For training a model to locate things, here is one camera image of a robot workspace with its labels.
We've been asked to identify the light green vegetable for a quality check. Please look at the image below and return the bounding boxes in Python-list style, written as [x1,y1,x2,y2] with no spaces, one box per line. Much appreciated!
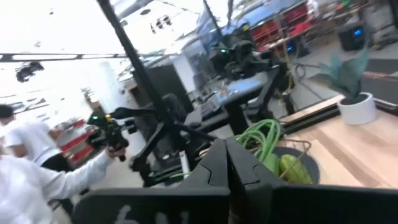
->
[262,152,280,178]

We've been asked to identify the black hazard-striped floor mat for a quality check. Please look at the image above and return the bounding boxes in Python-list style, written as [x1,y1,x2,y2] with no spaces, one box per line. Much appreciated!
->
[362,58,398,105]

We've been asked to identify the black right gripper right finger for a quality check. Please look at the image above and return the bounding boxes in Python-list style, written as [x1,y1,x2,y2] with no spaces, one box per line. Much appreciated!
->
[227,139,276,224]

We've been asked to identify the green long bean bundle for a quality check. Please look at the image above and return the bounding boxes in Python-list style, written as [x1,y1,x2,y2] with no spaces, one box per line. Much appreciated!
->
[234,119,282,164]

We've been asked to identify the dark blue round placemat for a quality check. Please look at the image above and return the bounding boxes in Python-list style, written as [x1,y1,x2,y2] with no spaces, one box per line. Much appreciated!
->
[273,146,321,185]

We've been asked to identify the person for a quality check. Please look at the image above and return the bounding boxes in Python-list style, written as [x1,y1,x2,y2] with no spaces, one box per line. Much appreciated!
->
[0,146,127,224]
[0,104,68,170]

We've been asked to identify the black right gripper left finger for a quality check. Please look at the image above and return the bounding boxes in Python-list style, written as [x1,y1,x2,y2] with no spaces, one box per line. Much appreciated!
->
[178,139,231,224]

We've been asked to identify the black computer with blue light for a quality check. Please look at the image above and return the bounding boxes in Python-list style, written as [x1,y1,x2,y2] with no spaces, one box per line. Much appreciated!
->
[338,24,368,52]

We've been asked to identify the black hanging ceiling lamp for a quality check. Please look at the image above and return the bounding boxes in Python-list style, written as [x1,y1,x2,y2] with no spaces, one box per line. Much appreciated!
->
[15,61,45,83]

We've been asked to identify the black background robot arms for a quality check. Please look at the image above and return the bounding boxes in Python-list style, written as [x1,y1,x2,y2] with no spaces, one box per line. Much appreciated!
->
[208,40,277,80]

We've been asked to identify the green bell pepper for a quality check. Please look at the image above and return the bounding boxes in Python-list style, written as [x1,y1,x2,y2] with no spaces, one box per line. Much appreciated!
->
[278,154,314,185]

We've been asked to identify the blue-topped background table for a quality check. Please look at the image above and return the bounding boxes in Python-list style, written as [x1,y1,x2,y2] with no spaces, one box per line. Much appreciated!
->
[198,67,280,134]

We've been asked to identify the artificial plant in white pot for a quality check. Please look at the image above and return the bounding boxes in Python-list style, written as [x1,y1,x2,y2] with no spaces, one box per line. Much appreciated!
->
[318,46,379,126]

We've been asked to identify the person's hand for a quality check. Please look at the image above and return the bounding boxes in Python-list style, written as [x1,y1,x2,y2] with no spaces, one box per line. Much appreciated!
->
[104,146,127,159]

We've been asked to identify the black cabinet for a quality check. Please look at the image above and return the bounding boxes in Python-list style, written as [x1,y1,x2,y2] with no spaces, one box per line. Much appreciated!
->
[132,63,195,125]

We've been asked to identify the black metal table frame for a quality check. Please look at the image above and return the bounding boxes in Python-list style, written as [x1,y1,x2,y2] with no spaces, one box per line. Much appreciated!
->
[95,0,398,138]

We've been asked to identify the black handheld device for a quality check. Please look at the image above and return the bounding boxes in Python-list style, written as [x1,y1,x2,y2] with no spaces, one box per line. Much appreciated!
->
[86,106,158,162]

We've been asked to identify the shelf with red bins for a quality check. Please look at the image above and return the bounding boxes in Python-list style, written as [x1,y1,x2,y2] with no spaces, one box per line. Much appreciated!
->
[54,118,96,164]
[250,2,315,50]

